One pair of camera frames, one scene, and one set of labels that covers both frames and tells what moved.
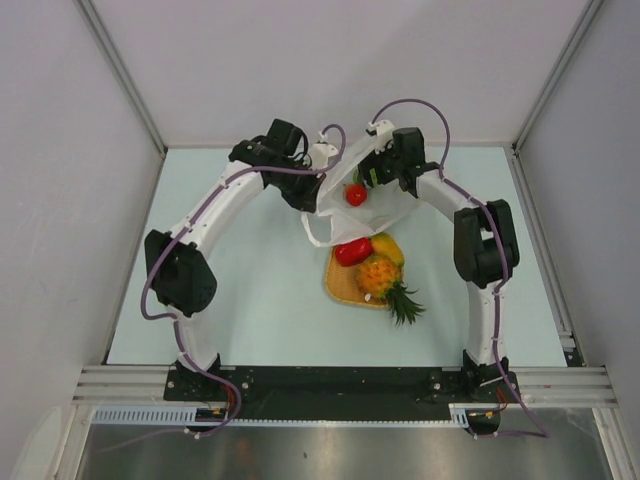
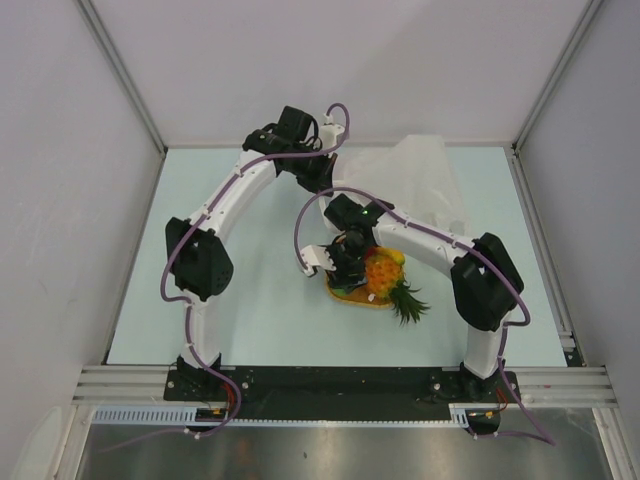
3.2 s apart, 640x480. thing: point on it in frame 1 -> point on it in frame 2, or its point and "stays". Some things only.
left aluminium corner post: (100, 33) stays
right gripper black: (373, 160) -> (340, 278)
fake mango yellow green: (384, 244) stays
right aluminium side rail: (547, 267) stays
